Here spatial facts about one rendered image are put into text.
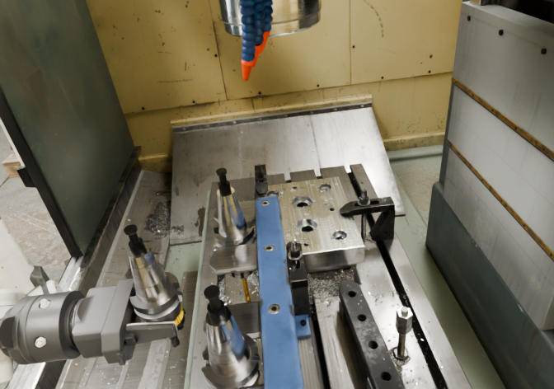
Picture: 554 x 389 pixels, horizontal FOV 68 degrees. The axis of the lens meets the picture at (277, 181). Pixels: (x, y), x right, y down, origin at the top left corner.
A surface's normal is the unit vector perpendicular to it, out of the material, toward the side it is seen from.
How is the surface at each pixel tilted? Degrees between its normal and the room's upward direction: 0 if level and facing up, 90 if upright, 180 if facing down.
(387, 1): 90
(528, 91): 94
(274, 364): 0
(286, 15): 90
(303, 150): 24
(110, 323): 0
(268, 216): 0
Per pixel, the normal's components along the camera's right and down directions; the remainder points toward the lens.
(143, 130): 0.07, 0.54
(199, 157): -0.07, -0.55
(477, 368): -0.11, -0.83
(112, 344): -0.01, -0.21
